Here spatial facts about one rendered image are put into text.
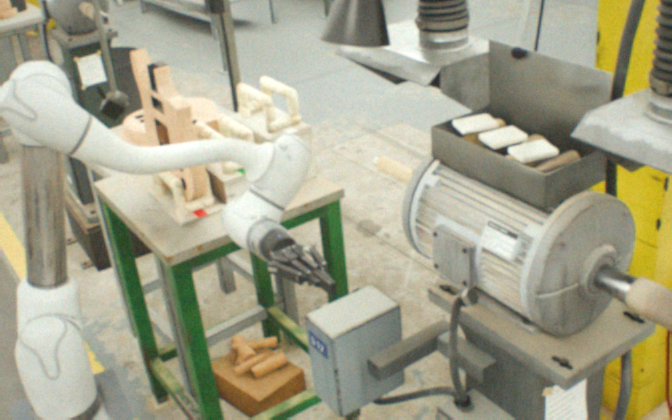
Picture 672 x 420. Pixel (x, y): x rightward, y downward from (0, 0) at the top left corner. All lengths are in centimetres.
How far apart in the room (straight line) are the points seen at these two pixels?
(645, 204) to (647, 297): 117
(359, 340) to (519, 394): 31
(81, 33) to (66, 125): 212
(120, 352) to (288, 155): 178
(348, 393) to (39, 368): 74
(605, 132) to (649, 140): 7
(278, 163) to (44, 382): 74
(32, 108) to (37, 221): 37
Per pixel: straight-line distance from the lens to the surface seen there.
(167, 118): 225
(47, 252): 201
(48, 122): 170
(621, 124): 121
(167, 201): 244
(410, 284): 359
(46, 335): 192
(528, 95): 147
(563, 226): 130
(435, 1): 155
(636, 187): 246
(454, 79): 152
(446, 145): 144
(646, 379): 282
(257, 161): 186
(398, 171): 170
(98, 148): 174
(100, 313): 375
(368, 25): 150
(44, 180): 193
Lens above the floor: 200
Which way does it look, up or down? 28 degrees down
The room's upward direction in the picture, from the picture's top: 6 degrees counter-clockwise
